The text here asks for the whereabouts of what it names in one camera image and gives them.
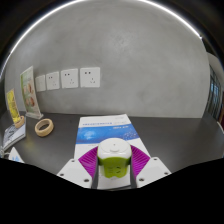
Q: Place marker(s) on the white and blue booklet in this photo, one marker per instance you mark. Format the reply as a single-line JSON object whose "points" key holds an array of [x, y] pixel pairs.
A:
{"points": [[106, 128]]}

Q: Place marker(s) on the white wall socket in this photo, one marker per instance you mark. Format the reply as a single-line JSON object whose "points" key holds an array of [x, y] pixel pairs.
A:
{"points": [[69, 78], [90, 77], [53, 80]]}

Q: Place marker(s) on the beige tape roll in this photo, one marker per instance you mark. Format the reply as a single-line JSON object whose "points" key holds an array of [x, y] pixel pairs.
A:
{"points": [[37, 128]]}

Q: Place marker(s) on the glass window wall dark frames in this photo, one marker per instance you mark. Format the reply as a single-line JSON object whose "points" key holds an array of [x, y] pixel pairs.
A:
{"points": [[215, 90]]}

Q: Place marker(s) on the curved ceiling light strip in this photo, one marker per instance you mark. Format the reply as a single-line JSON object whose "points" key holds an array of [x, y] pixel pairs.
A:
{"points": [[13, 49]]}

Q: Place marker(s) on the blank white wall plate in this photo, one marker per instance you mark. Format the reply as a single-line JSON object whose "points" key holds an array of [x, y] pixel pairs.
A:
{"points": [[40, 83]]}

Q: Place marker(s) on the small yellow card wooden holder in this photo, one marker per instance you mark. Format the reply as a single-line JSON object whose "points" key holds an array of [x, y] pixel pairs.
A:
{"points": [[13, 106]]}

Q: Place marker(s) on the grey printed booklet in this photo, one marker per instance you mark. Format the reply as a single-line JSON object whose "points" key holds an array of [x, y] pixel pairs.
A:
{"points": [[13, 135]]}

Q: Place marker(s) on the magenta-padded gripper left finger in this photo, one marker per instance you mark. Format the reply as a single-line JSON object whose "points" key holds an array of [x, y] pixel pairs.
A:
{"points": [[75, 173]]}

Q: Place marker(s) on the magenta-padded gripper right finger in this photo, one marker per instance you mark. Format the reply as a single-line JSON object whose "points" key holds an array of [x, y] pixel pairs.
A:
{"points": [[151, 171]]}

